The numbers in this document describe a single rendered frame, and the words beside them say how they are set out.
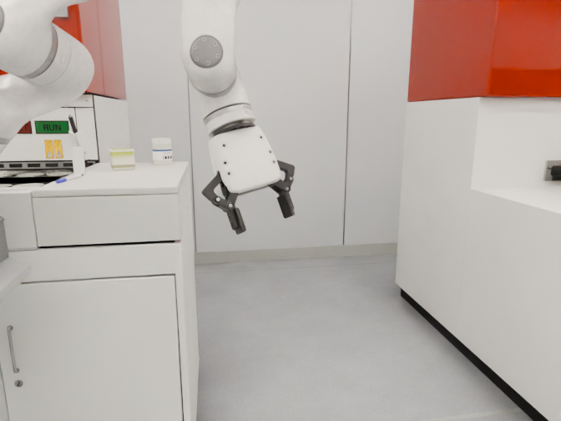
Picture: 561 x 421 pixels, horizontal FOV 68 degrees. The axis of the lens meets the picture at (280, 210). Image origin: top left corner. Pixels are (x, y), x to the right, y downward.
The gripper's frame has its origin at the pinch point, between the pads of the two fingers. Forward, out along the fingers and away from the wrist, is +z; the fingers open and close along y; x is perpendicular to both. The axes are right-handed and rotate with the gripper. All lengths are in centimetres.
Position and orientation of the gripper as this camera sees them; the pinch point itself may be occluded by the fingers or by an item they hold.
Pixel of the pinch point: (264, 219)
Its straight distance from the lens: 68.8
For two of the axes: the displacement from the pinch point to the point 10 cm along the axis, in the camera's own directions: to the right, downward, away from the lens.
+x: 4.1, -2.0, -8.9
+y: -8.5, 2.7, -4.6
